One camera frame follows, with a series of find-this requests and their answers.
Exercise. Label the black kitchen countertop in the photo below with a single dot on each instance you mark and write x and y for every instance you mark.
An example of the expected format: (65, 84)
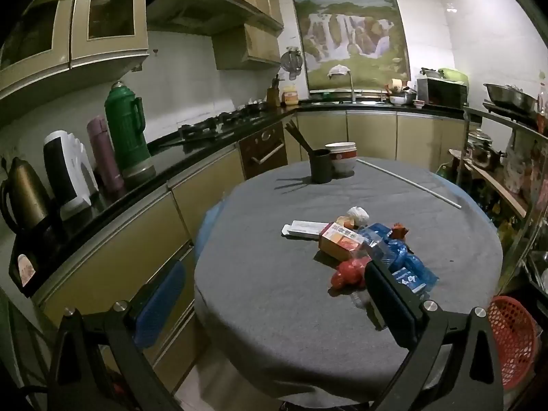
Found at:
(171, 154)

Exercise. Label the clear plastic bottle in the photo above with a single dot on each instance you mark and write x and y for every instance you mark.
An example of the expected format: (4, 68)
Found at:
(543, 102)

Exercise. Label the green thermos jug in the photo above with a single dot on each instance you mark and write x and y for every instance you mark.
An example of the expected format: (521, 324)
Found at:
(126, 128)

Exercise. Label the metal basin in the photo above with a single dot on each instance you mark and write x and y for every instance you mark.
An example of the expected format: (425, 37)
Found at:
(509, 96)

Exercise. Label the blue plastic packet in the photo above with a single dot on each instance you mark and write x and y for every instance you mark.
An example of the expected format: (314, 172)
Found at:
(406, 261)

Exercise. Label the microwave oven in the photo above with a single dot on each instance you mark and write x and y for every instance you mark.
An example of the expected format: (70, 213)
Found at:
(441, 93)

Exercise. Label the floral plastic bag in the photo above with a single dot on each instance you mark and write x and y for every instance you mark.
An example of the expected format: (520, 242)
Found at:
(520, 167)

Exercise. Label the metal shelf rack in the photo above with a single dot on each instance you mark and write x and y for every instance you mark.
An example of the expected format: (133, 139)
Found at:
(496, 188)

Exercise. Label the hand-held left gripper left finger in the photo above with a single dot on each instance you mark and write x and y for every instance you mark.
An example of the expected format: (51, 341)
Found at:
(160, 304)

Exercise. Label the blue tablecloth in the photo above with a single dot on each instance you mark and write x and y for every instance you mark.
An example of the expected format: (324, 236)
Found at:
(207, 231)

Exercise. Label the glass-door corner cabinet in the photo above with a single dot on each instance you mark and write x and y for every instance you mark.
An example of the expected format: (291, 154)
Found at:
(64, 58)

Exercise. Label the small red-orange wrapper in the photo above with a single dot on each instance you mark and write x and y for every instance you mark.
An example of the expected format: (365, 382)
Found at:
(399, 232)

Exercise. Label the waterfall wall poster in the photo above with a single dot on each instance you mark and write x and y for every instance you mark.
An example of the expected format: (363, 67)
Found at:
(342, 30)

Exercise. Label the long white box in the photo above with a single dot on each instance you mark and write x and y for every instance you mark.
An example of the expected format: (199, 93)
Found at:
(304, 227)

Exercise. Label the wooden knife block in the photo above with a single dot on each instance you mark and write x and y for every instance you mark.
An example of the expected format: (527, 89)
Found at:
(272, 96)

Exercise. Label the metal faucet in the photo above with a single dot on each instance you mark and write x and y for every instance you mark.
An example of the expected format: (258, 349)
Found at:
(352, 85)

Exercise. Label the black gas stove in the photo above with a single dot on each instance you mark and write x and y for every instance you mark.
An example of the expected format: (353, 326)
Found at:
(214, 122)

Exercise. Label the hanging metal strainer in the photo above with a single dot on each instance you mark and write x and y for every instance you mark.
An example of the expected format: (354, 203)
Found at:
(291, 62)

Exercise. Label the range hood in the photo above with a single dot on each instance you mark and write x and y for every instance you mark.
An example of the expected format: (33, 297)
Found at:
(201, 8)

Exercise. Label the purple thermos flask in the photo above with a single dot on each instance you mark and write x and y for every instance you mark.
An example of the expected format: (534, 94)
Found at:
(105, 154)

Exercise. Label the green bag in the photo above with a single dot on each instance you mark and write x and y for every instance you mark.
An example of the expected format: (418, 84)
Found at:
(454, 75)

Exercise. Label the white tissue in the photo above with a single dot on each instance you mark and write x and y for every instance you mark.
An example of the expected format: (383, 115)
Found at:
(357, 215)

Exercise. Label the black appliance with label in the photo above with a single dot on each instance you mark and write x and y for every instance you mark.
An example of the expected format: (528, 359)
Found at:
(38, 257)

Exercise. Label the built-in oven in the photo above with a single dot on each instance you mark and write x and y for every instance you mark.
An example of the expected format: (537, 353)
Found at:
(261, 150)

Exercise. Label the small wall cabinet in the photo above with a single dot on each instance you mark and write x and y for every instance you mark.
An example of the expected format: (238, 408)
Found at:
(248, 47)

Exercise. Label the red plastic basket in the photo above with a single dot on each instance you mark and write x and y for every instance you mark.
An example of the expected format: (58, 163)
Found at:
(513, 338)

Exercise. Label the bronze electric kettle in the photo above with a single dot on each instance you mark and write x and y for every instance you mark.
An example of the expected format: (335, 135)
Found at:
(25, 192)

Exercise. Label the grey tablecloth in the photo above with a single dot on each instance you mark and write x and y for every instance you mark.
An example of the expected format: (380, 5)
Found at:
(278, 274)

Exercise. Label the red plastic bag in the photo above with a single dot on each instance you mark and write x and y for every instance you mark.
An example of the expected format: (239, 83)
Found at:
(346, 274)

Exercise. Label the metal pot with lid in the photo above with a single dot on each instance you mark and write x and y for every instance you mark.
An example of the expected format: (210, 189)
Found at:
(483, 150)

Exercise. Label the thin white rod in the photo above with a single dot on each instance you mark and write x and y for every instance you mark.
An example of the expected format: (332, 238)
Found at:
(411, 184)

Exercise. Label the orange cardboard box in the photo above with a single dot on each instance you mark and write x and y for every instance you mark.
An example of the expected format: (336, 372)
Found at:
(338, 242)

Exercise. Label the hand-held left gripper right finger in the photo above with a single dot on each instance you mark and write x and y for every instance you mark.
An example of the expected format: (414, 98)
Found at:
(385, 296)

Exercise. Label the small dark pan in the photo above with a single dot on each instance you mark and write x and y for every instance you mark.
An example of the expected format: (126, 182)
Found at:
(255, 106)

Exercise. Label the grey pan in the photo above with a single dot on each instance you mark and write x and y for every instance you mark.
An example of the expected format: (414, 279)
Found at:
(432, 72)

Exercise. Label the white ribbed appliance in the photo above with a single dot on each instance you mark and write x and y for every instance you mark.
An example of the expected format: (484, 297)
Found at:
(64, 167)

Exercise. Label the orange packet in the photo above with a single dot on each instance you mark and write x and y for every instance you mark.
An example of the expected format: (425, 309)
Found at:
(291, 96)

